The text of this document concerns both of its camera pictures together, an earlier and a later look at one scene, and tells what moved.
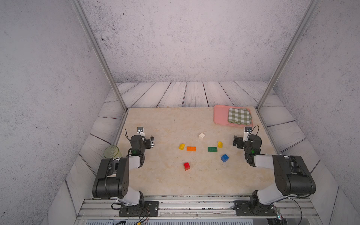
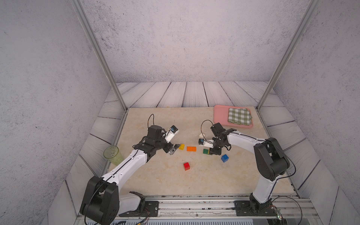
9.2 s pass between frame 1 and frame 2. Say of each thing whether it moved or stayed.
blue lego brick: stayed
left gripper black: moved
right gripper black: moved
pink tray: stayed
